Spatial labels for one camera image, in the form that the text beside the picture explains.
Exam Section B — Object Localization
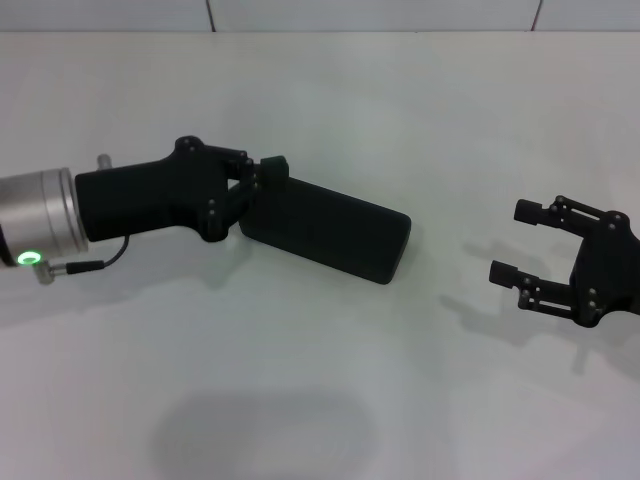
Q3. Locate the black glasses case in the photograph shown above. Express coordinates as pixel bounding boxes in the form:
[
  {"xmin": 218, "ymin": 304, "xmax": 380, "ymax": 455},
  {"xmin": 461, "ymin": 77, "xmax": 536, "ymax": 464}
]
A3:
[{"xmin": 238, "ymin": 177, "xmax": 413, "ymax": 287}]

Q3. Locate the silver angled cable connector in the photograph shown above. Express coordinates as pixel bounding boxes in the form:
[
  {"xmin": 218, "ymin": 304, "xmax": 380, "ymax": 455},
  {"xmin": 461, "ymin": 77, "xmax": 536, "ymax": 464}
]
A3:
[{"xmin": 31, "ymin": 259, "xmax": 69, "ymax": 285}]

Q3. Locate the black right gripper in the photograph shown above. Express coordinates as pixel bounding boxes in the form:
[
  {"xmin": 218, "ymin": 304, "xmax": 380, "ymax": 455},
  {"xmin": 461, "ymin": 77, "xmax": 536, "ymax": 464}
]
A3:
[{"xmin": 489, "ymin": 195, "xmax": 640, "ymax": 330}]

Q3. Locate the left wrist dark cable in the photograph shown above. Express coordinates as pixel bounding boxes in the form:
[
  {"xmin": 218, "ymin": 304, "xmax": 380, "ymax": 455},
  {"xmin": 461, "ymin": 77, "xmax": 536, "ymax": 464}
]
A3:
[{"xmin": 64, "ymin": 234, "xmax": 134, "ymax": 275}]

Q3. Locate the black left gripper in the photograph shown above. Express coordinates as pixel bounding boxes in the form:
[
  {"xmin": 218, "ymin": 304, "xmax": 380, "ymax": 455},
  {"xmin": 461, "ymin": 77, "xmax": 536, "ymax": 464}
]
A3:
[{"xmin": 74, "ymin": 135, "xmax": 290, "ymax": 245}]

